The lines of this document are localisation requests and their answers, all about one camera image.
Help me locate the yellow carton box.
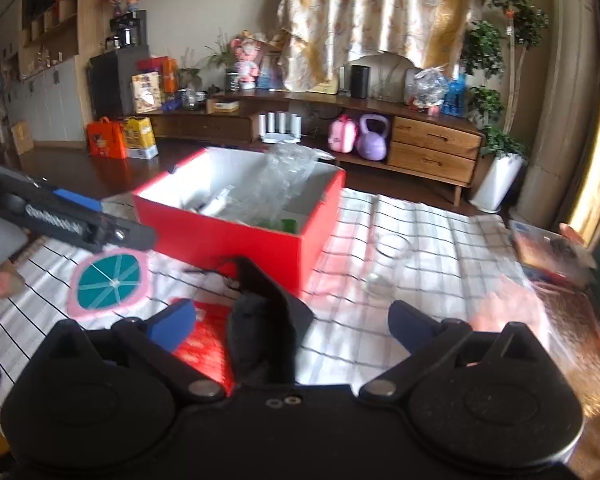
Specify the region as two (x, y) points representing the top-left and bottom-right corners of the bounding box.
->
(123, 117), (158, 160)

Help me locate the pink doll figure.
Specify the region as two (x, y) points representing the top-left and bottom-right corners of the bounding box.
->
(230, 32), (266, 91)

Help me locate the tall potted plant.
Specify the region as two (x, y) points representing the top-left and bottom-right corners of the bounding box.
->
(460, 0), (550, 214)

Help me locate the wooden tv cabinet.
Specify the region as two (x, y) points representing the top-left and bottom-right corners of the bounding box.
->
(148, 90), (484, 205)

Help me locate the pink teal square coaster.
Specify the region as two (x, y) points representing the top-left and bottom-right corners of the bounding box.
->
(67, 248), (151, 320)

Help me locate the floral draped sheet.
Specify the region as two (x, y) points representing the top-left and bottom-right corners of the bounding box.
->
(277, 0), (483, 92)

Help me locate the clear drinking glass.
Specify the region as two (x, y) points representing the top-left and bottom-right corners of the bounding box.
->
(363, 231), (414, 298)

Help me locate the green sponge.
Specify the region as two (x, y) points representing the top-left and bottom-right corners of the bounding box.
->
(257, 218), (298, 235)

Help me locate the red foil packet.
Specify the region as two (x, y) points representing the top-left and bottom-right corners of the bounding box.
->
(173, 302), (235, 394)

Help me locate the person left hand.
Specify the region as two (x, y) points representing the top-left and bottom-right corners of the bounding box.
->
(0, 260), (26, 299)

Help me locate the red cardboard box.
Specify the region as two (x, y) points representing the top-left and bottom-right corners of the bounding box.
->
(132, 144), (346, 294)

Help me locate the checked white tablecloth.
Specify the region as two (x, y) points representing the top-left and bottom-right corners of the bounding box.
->
(0, 190), (533, 399)

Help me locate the black mini fridge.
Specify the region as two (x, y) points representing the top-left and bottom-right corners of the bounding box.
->
(86, 46), (149, 120)

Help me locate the stack of books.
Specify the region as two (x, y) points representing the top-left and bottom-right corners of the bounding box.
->
(509, 220), (597, 289)

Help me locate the pink mesh bath pouf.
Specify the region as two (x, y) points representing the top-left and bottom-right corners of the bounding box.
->
(469, 275), (550, 351)

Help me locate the orange gift box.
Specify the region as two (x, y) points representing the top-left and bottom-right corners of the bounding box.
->
(86, 117), (126, 159)

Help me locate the blue plastic bottle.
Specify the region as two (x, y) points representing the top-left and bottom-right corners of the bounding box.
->
(442, 73), (466, 118)

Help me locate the clear bubble wrap bag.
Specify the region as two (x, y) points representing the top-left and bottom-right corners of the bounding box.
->
(199, 142), (322, 226)

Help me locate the purple kettlebell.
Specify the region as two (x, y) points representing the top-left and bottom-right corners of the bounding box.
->
(356, 114), (390, 162)

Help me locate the pink small bag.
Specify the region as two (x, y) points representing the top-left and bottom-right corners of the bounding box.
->
(328, 115), (358, 154)

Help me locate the black cylindrical speaker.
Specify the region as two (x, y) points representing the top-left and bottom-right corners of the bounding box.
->
(350, 65), (370, 100)

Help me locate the plastic bag of snacks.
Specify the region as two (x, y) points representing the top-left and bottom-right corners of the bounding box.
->
(411, 66), (449, 110)

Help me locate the white wifi router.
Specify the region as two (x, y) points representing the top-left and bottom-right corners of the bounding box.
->
(258, 112), (302, 144)

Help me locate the printed snack box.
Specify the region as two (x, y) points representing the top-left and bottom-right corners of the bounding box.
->
(131, 72), (162, 114)

